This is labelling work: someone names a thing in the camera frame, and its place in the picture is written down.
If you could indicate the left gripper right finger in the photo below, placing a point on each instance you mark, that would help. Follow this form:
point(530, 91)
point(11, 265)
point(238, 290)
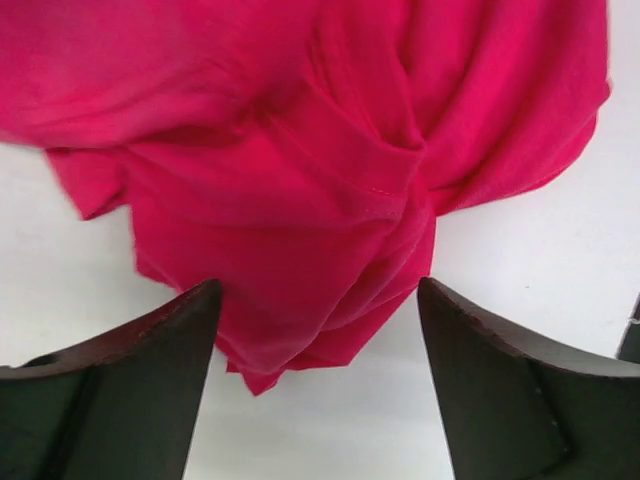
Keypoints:
point(518, 405)

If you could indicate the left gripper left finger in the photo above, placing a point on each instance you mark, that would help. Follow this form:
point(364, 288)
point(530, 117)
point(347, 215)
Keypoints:
point(121, 405)

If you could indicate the magenta t shirt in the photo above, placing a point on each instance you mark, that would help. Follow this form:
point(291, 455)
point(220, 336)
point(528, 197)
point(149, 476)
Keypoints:
point(300, 152)

